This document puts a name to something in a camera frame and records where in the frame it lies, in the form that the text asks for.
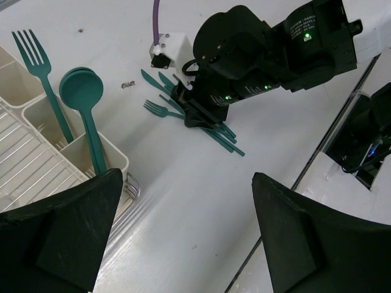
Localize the cream utensil holder near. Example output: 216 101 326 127
22 95 129 180

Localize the teal plastic fork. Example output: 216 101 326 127
12 29 74 143
144 100 185 120

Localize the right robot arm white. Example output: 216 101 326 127
170 1 390 292

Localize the cream utensil holder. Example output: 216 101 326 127
22 95 129 180
0 46 45 109

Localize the cream utensil holder far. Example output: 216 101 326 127
0 46 45 109

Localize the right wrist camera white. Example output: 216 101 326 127
149 33 195 90

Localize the small metal screw debris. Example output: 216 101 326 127
121 81 135 89

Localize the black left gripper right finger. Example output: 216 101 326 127
252 173 390 292

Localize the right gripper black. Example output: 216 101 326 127
171 5 289 129

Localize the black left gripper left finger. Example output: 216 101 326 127
1 168 123 292

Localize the metal wire dish rack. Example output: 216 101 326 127
0 97 140 245

